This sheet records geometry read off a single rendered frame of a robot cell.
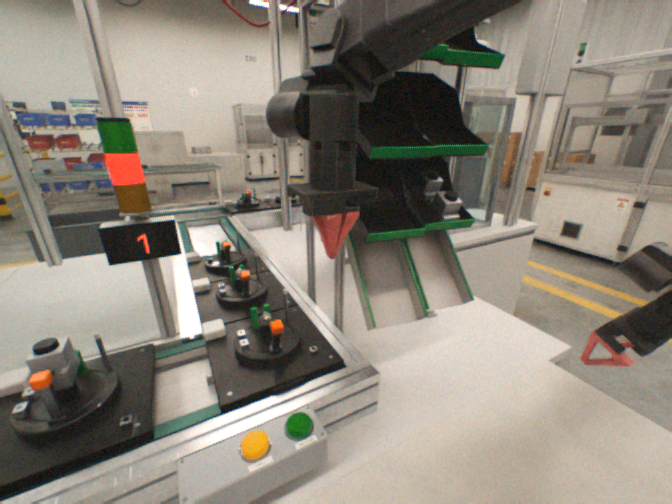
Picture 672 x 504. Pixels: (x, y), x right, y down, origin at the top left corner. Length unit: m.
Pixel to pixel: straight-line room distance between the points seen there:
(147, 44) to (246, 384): 10.91
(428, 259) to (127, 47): 10.81
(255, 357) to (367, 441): 0.26
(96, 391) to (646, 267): 0.93
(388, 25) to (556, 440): 0.73
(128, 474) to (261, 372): 0.23
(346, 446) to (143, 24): 11.17
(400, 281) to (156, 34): 10.90
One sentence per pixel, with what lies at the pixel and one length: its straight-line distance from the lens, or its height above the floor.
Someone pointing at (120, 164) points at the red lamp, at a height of 1.34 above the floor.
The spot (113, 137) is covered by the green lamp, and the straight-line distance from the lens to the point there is 0.64.
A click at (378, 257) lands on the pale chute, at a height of 1.11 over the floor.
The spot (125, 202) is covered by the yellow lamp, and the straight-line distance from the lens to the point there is 0.66.
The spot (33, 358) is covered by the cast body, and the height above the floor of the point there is 1.08.
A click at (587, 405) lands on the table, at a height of 0.86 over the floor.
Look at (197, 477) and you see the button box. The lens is 0.55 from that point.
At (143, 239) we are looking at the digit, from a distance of 0.67.
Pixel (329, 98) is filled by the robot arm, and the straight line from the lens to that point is 0.37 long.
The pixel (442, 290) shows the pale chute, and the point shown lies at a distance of 0.83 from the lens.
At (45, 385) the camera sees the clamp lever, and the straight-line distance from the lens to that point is 0.62.
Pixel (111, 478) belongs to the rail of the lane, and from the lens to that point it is 0.60.
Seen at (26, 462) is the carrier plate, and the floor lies 0.97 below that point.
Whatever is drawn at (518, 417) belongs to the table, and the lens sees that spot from 0.79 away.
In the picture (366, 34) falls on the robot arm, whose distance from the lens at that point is 0.37.
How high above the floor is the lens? 1.40
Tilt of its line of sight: 23 degrees down
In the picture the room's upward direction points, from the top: straight up
